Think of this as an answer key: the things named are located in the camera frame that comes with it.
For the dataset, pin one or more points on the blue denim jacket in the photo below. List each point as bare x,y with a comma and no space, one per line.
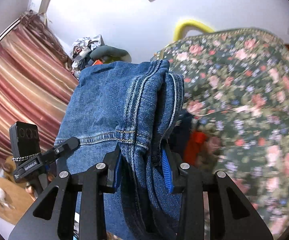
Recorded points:
133,107

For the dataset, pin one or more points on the yellow round object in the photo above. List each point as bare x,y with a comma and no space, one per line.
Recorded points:
184,27

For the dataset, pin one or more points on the floral bedspread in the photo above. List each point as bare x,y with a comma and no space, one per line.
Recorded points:
237,87

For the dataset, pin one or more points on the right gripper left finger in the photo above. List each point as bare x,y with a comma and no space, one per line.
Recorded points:
51,216

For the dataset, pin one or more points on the red garment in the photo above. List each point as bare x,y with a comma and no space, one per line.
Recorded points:
195,148

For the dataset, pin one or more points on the pile of clutter on box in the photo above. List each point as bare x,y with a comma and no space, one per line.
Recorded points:
91,51

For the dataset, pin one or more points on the striped pink curtain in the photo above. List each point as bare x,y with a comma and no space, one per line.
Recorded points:
36,81

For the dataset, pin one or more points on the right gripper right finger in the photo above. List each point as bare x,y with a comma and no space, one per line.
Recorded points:
231,215

